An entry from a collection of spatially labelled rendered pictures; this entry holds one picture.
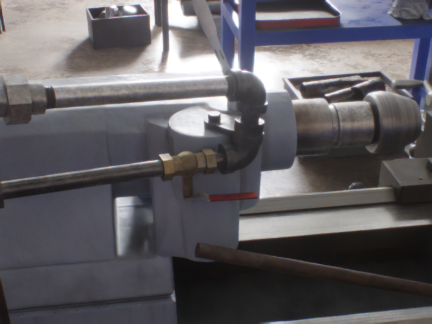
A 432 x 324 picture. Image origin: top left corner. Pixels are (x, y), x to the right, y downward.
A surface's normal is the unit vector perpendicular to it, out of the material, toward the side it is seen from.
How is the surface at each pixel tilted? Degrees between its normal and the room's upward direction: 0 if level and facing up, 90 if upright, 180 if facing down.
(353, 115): 42
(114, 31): 90
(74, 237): 66
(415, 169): 0
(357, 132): 81
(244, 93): 99
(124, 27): 90
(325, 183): 0
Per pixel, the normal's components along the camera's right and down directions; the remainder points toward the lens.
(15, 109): 0.43, 0.59
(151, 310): 0.15, 0.48
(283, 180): 0.00, -0.88
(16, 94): 0.44, -0.15
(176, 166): 0.37, 0.07
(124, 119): 0.12, -0.11
